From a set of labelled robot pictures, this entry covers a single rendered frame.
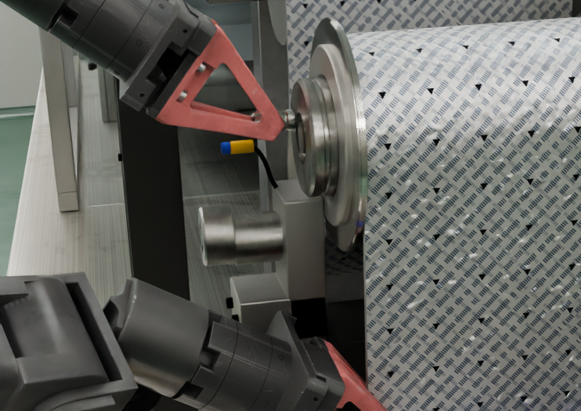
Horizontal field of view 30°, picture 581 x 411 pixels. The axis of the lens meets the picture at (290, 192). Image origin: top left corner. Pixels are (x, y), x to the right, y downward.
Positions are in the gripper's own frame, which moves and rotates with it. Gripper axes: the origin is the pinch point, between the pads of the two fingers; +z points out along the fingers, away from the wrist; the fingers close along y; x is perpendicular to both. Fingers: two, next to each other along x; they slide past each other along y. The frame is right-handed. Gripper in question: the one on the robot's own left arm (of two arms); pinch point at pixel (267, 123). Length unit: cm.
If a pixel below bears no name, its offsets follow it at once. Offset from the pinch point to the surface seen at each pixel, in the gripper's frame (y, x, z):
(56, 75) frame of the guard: -94, -20, -9
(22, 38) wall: -549, -88, -19
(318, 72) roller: 0.5, 4.6, 0.7
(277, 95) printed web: -30.4, -0.2, 6.0
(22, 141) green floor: -495, -125, 9
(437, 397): 7.2, -7.8, 17.6
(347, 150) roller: 7.6, 2.0, 3.2
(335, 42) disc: 3.8, 6.7, -0.3
